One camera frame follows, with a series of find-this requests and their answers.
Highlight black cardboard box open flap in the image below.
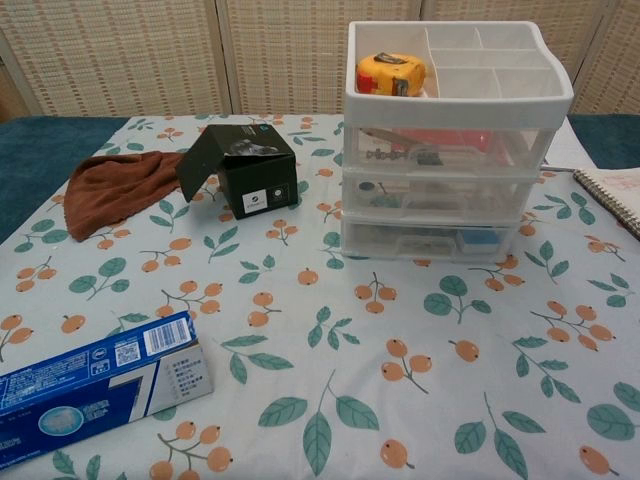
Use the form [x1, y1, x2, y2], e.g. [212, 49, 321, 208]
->
[174, 123, 300, 220]

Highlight clear drawer with red item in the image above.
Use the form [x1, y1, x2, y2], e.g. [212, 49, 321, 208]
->
[348, 126, 545, 175]

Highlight blue item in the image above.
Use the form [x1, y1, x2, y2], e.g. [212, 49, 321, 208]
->
[458, 228, 501, 251]

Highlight white plastic drawer organizer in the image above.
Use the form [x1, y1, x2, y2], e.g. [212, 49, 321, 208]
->
[341, 20, 574, 261]

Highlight blue toothpaste box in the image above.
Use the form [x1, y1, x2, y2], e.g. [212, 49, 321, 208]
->
[0, 309, 215, 464]

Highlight floral fruit print tablecloth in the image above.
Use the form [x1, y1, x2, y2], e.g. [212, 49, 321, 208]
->
[0, 113, 640, 480]

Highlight red plastic item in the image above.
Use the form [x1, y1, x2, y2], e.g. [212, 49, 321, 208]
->
[393, 128, 497, 152]

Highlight yellow tape measure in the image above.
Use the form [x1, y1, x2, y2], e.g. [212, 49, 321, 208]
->
[355, 51, 427, 97]

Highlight brown towel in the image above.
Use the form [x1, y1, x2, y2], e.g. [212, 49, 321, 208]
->
[63, 151, 189, 243]

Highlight woven folding screen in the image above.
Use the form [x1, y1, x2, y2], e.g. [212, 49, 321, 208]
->
[0, 0, 640, 122]

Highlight spiral sketch notebook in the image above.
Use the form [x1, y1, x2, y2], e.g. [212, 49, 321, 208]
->
[572, 168, 640, 232]

